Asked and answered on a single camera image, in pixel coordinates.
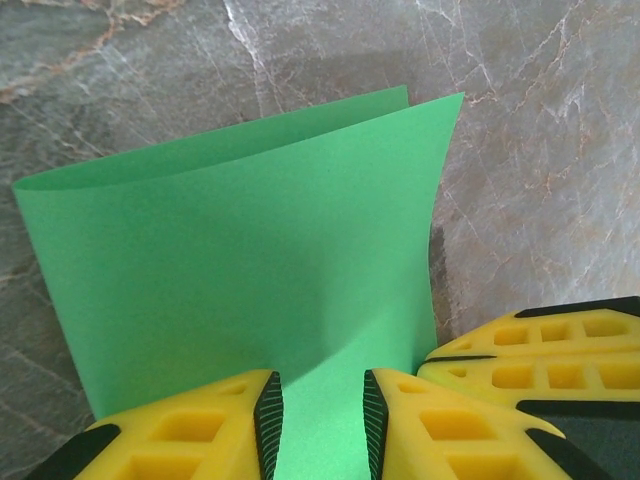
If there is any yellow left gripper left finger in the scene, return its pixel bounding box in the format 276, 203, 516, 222
24, 368, 286, 480

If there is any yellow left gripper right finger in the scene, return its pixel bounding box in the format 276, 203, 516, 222
361, 368, 619, 480

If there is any green paper sheet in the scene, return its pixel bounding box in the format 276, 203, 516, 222
11, 84, 467, 480

